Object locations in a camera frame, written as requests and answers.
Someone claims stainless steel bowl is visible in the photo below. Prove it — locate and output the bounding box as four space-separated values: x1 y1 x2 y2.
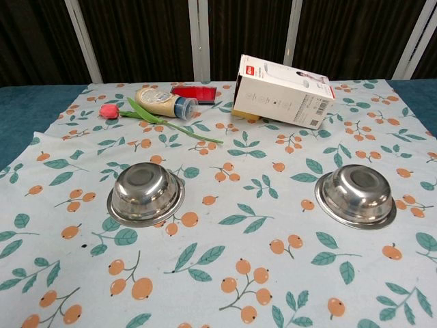
107 162 186 228
314 164 397 230

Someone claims floral tablecloth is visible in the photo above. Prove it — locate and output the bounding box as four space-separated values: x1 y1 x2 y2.
0 79 437 328

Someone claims yellow sponge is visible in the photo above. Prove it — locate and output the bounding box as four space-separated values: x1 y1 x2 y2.
231 108 261 122

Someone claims red stamp pad black case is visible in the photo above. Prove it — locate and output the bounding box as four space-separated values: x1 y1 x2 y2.
169 85 219 105

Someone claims white cardboard product box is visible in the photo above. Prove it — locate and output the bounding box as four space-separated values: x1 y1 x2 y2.
233 54 336 131

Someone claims mayonnaise squeeze bottle blue cap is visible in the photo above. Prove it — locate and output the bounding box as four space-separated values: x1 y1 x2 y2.
134 87 199 121

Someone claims artificial pink tulip green stem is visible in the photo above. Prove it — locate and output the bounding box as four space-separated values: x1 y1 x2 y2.
99 97 225 144

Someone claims dark pleated curtain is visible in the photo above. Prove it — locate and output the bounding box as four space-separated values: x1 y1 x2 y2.
0 0 437 86

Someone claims white frame post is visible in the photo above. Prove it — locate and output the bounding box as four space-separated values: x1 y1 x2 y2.
282 0 305 68
188 0 211 83
391 0 435 80
64 0 104 85

